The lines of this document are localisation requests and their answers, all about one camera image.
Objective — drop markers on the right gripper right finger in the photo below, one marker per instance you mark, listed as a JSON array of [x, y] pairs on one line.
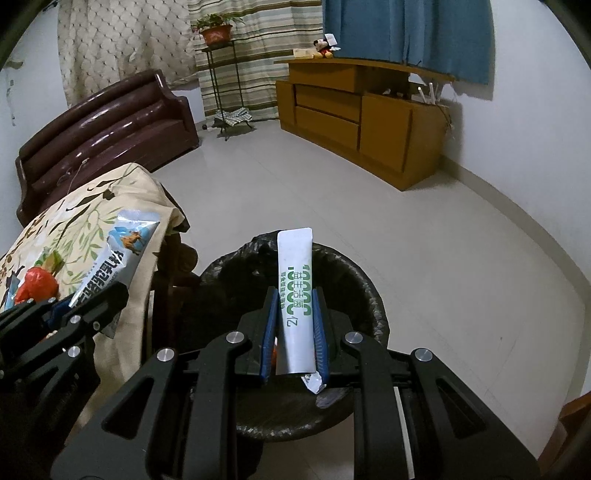
[[321, 344]]

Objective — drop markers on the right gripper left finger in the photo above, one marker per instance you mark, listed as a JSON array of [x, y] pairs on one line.
[[270, 310]]

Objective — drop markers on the green white wrapper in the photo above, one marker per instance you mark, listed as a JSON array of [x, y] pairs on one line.
[[296, 340]]

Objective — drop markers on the orange plastic bag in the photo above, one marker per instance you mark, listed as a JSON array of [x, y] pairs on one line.
[[39, 285]]

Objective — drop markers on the blue white snack bag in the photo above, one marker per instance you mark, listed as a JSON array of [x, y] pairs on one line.
[[118, 260]]

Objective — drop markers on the black lined trash bin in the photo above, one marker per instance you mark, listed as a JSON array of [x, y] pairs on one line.
[[240, 279]]

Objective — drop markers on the floral beige tablecloth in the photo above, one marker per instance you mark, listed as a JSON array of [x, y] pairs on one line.
[[76, 227]]

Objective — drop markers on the black metal plant stand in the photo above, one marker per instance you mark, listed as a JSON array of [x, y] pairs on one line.
[[219, 91]]

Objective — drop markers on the folded striped cloth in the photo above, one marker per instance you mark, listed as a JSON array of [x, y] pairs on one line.
[[234, 117]]

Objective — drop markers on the wooden tv cabinet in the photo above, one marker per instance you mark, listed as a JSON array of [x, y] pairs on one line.
[[362, 111]]

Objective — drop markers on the dark brown leather sofa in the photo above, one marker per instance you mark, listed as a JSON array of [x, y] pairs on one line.
[[136, 120]]

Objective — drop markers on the striped curtain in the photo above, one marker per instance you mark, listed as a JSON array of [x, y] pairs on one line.
[[264, 40]]

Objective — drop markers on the small box on cabinet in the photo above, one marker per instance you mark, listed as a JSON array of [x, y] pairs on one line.
[[304, 53]]

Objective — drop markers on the mickey mouse plush toy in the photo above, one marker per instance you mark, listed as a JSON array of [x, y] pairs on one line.
[[322, 49]]

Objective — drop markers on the white wifi router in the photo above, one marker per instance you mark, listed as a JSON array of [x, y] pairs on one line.
[[430, 93]]

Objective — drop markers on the potted green plant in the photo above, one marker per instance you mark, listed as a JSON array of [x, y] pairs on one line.
[[215, 28]]

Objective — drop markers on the beige patterned curtain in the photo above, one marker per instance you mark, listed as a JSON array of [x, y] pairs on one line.
[[103, 42]]

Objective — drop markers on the blue curtain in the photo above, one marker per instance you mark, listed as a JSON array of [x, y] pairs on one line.
[[453, 37]]

